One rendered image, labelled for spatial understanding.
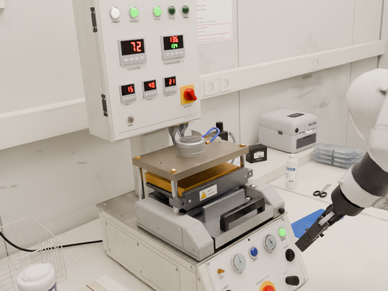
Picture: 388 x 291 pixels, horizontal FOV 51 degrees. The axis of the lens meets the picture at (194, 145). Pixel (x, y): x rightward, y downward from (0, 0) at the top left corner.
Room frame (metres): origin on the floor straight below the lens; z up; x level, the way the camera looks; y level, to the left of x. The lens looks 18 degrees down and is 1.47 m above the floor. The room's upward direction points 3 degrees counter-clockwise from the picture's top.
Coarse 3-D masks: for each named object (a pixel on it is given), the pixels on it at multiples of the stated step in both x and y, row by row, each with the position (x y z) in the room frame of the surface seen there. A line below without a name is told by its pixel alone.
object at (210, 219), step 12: (240, 192) 0.99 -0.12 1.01; (216, 204) 0.93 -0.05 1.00; (228, 204) 0.96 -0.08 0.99; (240, 204) 0.99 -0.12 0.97; (204, 216) 0.91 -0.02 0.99; (216, 216) 0.93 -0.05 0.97; (252, 216) 0.93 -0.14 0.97; (264, 216) 0.95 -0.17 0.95; (216, 228) 0.87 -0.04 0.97; (240, 228) 0.89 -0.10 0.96; (216, 240) 0.83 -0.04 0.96; (228, 240) 0.86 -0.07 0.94
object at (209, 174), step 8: (216, 168) 1.05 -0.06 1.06; (224, 168) 1.04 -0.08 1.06; (232, 168) 1.04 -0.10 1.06; (152, 176) 1.02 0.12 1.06; (160, 176) 1.01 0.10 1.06; (192, 176) 1.00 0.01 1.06; (200, 176) 0.99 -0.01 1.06; (208, 176) 0.99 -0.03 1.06; (216, 176) 0.99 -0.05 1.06; (152, 184) 1.02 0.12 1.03; (160, 184) 0.99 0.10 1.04; (168, 184) 0.97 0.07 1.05; (184, 184) 0.95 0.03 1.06; (192, 184) 0.94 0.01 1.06; (200, 184) 0.95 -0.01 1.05; (168, 192) 0.97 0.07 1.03
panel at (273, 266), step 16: (272, 224) 0.96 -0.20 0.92; (256, 240) 0.91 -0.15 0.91; (288, 240) 0.97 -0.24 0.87; (224, 256) 0.84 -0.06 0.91; (256, 256) 0.88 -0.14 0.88; (272, 256) 0.91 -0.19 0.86; (208, 272) 0.79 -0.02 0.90; (224, 272) 0.80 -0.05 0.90; (240, 272) 0.84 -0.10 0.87; (256, 272) 0.86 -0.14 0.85; (272, 272) 0.89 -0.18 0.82; (288, 272) 0.92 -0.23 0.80; (224, 288) 0.79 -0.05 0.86; (240, 288) 0.82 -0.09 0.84; (256, 288) 0.84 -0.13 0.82; (288, 288) 0.89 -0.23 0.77
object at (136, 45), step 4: (140, 40) 1.11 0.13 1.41; (124, 44) 1.07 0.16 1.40; (128, 44) 1.08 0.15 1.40; (132, 44) 1.09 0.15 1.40; (136, 44) 1.10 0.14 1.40; (140, 44) 1.11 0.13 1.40; (124, 48) 1.07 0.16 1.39; (128, 48) 1.08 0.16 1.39; (132, 48) 1.09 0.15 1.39; (136, 48) 1.10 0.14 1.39; (140, 48) 1.11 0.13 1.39; (124, 52) 1.07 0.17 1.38; (128, 52) 1.08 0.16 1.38; (132, 52) 1.09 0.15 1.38; (136, 52) 1.10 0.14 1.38
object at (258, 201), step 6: (258, 198) 0.94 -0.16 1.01; (246, 204) 0.91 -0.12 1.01; (252, 204) 0.92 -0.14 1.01; (258, 204) 0.93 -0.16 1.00; (264, 204) 0.95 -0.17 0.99; (234, 210) 0.88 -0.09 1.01; (240, 210) 0.89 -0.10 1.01; (246, 210) 0.90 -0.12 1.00; (252, 210) 0.92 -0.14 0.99; (264, 210) 0.95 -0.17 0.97; (222, 216) 0.86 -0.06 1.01; (228, 216) 0.86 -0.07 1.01; (234, 216) 0.87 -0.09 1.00; (240, 216) 0.89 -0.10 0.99; (222, 222) 0.86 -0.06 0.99; (228, 222) 0.86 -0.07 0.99; (222, 228) 0.86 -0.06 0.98; (228, 228) 0.86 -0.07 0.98
